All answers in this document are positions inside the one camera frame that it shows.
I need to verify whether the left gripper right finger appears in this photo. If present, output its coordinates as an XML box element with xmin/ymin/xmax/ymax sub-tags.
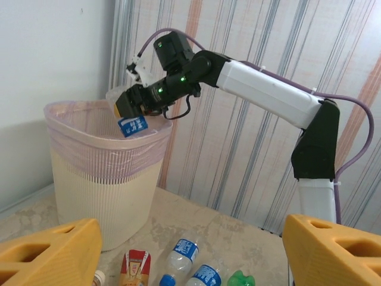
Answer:
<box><xmin>282</xmin><ymin>213</ymin><xmax>381</xmax><ymax>286</ymax></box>

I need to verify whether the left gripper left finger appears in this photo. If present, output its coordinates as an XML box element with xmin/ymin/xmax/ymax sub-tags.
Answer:
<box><xmin>0</xmin><ymin>218</ymin><xmax>104</xmax><ymax>286</ymax></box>

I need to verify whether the blue label bottle white cap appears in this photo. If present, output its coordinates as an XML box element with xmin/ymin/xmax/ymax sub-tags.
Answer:
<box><xmin>105</xmin><ymin>85</ymin><xmax>149</xmax><ymax>139</ymax></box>

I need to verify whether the brown white label bottle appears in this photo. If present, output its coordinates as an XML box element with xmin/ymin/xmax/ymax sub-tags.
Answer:
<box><xmin>92</xmin><ymin>270</ymin><xmax>107</xmax><ymax>286</ymax></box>

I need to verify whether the green plastic soda bottle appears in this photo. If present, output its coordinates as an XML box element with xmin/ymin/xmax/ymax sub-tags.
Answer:
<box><xmin>227</xmin><ymin>269</ymin><xmax>256</xmax><ymax>286</ymax></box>

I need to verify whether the red orange drink carton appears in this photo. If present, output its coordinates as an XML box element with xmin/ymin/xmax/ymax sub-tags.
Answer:
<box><xmin>118</xmin><ymin>249</ymin><xmax>153</xmax><ymax>286</ymax></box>

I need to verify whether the blue label water bottle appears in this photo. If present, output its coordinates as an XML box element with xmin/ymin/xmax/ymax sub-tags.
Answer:
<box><xmin>186</xmin><ymin>259</ymin><xmax>232</xmax><ymax>286</ymax></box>
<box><xmin>159</xmin><ymin>237</ymin><xmax>201</xmax><ymax>286</ymax></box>

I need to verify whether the cream slatted waste bin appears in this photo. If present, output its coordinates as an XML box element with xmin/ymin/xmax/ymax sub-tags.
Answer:
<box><xmin>44</xmin><ymin>101</ymin><xmax>173</xmax><ymax>253</ymax></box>

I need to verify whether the pink laundry basket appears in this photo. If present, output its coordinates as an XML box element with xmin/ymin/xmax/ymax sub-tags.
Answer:
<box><xmin>43</xmin><ymin>100</ymin><xmax>174</xmax><ymax>185</ymax></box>

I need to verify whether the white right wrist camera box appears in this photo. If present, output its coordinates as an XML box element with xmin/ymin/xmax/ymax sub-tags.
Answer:
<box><xmin>126</xmin><ymin>52</ymin><xmax>155</xmax><ymax>89</ymax></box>

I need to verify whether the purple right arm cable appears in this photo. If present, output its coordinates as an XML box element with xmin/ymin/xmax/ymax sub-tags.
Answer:
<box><xmin>138</xmin><ymin>28</ymin><xmax>375</xmax><ymax>224</ymax></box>

